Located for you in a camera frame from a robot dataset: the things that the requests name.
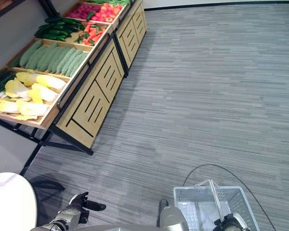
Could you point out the red tomato pile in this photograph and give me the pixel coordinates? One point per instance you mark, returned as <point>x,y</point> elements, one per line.
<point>108,12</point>

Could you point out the black table base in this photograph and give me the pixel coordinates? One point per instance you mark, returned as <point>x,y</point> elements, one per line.
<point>50,185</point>

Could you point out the pink red vegetable pile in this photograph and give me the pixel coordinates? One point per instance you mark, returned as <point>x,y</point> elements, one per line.
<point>82,10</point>

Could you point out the grey plastic shopping basket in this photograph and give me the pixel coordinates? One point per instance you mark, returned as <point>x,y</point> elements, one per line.
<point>202,211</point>

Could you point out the green onion bundle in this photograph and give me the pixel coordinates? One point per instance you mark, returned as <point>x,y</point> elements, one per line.
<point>1,80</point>

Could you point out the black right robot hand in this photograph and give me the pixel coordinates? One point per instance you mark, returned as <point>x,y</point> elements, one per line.
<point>240,221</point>

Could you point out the orange carrot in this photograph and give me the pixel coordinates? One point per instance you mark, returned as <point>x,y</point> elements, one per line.
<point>91,37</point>
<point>87,42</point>
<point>97,38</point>
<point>93,32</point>
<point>87,28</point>

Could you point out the yellow napa cabbage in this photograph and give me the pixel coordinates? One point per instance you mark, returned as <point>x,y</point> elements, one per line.
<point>26,78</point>
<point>43,93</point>
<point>15,89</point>
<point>52,82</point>
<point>3,106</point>
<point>33,108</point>
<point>26,117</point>

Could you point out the dark wooden wall shelf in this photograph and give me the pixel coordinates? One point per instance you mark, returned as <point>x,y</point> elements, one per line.
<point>2,6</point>

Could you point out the white round table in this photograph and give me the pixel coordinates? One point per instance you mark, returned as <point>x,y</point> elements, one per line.
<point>9,202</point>

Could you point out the dark green cucumber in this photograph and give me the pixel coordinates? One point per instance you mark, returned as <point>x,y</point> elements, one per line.
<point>90,16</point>
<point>50,32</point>
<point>55,27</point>
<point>53,19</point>
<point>76,28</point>
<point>72,21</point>
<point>53,37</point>

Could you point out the green bitter gourd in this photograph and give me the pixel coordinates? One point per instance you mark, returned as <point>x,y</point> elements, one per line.
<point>66,60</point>
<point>46,59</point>
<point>72,64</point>
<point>37,58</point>
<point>79,65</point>
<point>57,60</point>
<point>30,53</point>

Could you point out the large wooden produce stand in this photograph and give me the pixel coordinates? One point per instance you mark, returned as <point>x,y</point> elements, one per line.
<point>94,103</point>

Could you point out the grey robot torso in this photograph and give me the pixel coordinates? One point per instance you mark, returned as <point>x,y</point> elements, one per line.
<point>115,228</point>

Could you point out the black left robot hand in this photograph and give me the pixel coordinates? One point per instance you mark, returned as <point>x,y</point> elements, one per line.
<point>80,201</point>

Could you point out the small wooden produce stand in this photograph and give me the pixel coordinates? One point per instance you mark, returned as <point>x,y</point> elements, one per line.
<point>132,31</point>

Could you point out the black baseboard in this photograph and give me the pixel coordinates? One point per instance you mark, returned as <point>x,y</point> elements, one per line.
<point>219,5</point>

